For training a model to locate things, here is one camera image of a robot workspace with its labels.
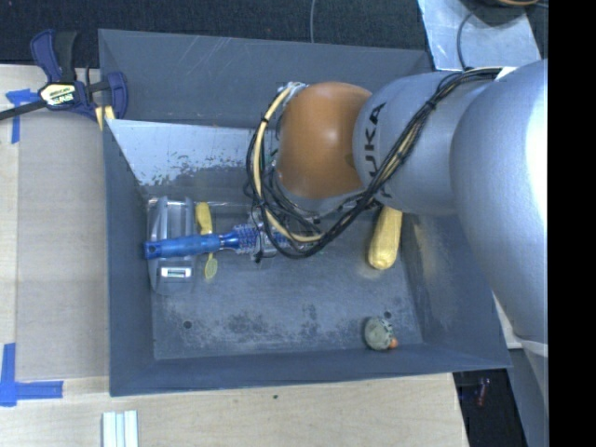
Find grey-green round toy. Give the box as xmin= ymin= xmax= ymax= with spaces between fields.
xmin=363 ymin=316 xmax=400 ymax=353

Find pale wood board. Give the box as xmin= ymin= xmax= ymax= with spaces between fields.
xmin=15 ymin=109 xmax=111 ymax=382

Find yellow toy corn cob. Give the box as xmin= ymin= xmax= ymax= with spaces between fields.
xmin=367 ymin=205 xmax=404 ymax=271

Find silver grey stapler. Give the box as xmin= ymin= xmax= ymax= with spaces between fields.
xmin=146 ymin=196 xmax=197 ymax=296

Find blue hairbrush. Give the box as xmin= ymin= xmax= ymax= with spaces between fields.
xmin=142 ymin=223 xmax=300 ymax=261

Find grey metal bin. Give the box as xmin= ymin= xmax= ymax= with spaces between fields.
xmin=97 ymin=28 xmax=514 ymax=398

